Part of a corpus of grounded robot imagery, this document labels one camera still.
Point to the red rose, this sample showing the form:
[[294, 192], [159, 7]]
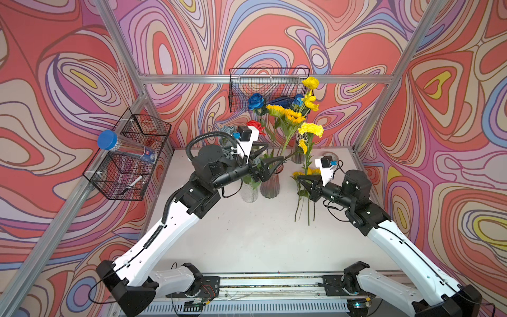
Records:
[[257, 125]]

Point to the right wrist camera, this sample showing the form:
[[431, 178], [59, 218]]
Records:
[[327, 166]]

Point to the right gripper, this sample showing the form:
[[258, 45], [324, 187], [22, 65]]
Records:
[[315, 185]]

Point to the tall sunflower bunch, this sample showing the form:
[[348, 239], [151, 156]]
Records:
[[287, 115]]

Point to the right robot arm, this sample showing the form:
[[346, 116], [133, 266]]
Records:
[[434, 293]]

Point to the clear textured glass vase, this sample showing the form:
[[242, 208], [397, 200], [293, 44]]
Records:
[[249, 192]]

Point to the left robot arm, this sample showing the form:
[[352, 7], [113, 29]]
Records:
[[219, 159]]

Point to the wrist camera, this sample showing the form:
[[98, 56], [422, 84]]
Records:
[[327, 166], [246, 135]]

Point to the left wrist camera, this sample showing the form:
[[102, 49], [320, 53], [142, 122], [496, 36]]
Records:
[[246, 135]]

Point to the back wire basket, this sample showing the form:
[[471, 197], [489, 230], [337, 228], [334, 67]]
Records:
[[278, 85]]

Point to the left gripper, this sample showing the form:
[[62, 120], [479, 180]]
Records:
[[259, 174]]

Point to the tall yellow flower sprig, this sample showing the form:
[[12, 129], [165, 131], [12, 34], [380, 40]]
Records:
[[309, 100]]

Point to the tube with blue cap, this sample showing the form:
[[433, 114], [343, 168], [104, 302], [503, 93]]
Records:
[[115, 143]]

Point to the white marker pen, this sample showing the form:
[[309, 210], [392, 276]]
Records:
[[131, 185]]

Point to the pink ribbed glass vase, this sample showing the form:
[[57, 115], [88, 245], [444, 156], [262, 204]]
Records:
[[271, 188]]

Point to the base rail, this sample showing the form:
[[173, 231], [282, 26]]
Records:
[[268, 294]]

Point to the clear tape roll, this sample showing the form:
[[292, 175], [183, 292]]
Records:
[[332, 156]]

